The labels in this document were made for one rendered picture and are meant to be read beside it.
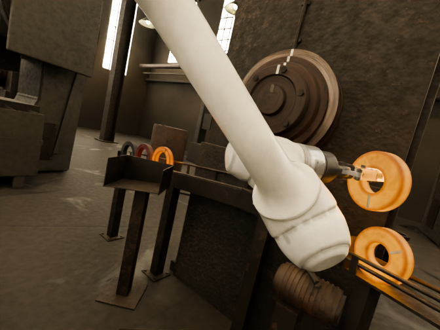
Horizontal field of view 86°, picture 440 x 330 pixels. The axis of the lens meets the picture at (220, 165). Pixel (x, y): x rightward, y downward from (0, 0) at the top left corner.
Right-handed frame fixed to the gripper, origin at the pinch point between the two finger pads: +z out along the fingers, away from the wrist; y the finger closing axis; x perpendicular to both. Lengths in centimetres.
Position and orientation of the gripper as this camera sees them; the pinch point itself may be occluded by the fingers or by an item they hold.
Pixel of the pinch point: (377, 175)
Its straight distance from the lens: 73.5
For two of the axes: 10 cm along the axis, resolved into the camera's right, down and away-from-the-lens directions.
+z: 9.4, 1.2, 3.2
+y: 3.0, 1.8, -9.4
